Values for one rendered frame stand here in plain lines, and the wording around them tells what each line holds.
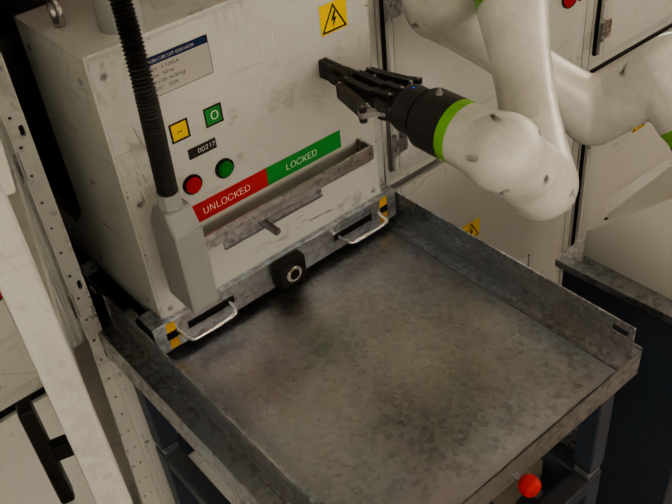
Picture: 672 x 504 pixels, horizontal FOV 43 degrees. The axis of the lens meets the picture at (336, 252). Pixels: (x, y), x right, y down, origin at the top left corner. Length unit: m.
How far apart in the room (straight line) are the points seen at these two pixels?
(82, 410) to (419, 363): 0.72
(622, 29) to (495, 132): 1.25
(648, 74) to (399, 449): 0.81
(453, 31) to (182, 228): 0.63
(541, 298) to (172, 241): 0.63
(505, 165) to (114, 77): 0.53
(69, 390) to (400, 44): 1.11
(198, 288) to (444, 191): 0.85
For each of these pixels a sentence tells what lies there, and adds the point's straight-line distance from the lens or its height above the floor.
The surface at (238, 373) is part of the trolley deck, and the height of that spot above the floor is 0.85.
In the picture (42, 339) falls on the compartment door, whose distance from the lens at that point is 0.73.
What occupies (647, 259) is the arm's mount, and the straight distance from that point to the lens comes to 1.66.
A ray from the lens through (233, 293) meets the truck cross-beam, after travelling 1.46.
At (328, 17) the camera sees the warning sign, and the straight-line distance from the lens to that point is 1.38.
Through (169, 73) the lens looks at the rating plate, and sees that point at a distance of 1.23.
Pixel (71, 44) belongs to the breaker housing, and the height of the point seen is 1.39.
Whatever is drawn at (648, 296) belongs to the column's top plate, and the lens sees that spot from 1.68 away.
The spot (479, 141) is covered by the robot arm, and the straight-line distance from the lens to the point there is 1.12.
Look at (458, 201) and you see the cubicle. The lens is 2.03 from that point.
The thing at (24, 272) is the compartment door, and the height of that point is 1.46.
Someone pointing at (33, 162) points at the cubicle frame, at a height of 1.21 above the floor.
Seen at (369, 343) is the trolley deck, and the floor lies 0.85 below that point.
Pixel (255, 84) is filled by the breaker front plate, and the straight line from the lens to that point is 1.33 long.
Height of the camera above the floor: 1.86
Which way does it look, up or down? 39 degrees down
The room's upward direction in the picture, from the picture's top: 7 degrees counter-clockwise
